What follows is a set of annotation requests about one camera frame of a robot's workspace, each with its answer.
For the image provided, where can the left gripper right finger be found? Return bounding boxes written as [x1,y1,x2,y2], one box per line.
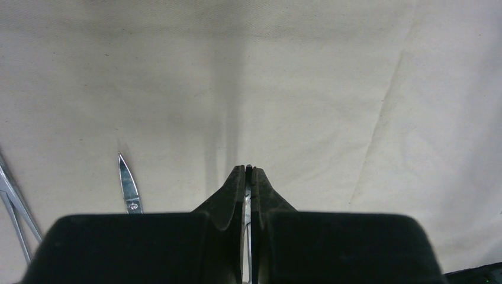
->
[250,167,446,283]

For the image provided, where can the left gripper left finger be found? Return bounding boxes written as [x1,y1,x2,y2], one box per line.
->
[22,166,245,283]

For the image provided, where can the short steel scissors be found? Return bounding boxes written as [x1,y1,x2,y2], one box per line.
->
[118,152,143,214]

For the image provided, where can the beige cloth wrap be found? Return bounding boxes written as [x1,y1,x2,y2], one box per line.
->
[1,1,501,272]

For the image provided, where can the long steel forceps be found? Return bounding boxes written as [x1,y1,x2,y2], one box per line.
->
[1,157,42,264]

